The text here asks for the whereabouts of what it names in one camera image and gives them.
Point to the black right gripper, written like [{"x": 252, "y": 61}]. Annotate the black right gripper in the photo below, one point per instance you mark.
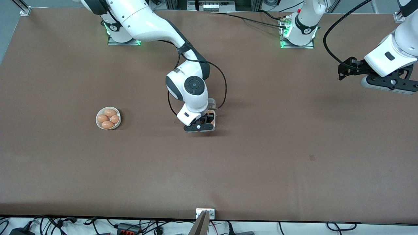
[{"x": 209, "y": 117}]

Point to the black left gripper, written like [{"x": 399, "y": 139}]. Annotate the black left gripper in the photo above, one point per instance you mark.
[{"x": 357, "y": 67}]

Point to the clear plastic egg carton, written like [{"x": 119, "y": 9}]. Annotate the clear plastic egg carton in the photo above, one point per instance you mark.
[{"x": 213, "y": 105}]

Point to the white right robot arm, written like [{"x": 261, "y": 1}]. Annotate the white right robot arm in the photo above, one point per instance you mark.
[{"x": 143, "y": 19}]

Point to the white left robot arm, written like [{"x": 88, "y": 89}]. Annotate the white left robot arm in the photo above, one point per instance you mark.
[{"x": 303, "y": 23}]

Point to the black box orange connectors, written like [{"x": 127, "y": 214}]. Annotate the black box orange connectors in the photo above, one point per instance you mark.
[{"x": 125, "y": 228}]

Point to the white bowl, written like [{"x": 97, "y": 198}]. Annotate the white bowl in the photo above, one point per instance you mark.
[{"x": 100, "y": 111}]

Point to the black plug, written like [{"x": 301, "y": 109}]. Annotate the black plug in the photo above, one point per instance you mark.
[{"x": 230, "y": 228}]

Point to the white power strip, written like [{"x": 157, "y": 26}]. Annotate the white power strip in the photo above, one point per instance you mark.
[{"x": 215, "y": 6}]

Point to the grey adapter block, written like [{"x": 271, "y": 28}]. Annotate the grey adapter block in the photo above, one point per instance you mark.
[{"x": 245, "y": 233}]

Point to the black power adapter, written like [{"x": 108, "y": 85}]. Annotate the black power adapter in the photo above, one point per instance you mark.
[{"x": 21, "y": 231}]

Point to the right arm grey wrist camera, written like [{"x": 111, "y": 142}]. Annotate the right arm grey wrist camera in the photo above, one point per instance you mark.
[{"x": 196, "y": 128}]

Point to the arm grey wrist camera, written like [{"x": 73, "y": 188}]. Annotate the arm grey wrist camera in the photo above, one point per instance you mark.
[
  {"x": 387, "y": 84},
  {"x": 196, "y": 128}
]

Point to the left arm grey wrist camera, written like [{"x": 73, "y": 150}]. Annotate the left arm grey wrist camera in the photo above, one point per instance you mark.
[{"x": 387, "y": 84}]

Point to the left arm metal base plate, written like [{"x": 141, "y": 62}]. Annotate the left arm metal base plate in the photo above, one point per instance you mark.
[{"x": 310, "y": 46}]

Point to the aluminium frame post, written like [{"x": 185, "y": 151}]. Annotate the aluminium frame post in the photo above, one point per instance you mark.
[
  {"x": 24, "y": 9},
  {"x": 397, "y": 17}
]

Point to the silver camera mount bracket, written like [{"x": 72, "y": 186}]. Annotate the silver camera mount bracket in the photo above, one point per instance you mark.
[{"x": 210, "y": 213}]

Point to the grey camera pole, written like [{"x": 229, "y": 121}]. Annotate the grey camera pole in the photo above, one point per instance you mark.
[{"x": 200, "y": 227}]

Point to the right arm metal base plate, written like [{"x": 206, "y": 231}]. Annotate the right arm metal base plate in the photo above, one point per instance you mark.
[{"x": 112, "y": 42}]

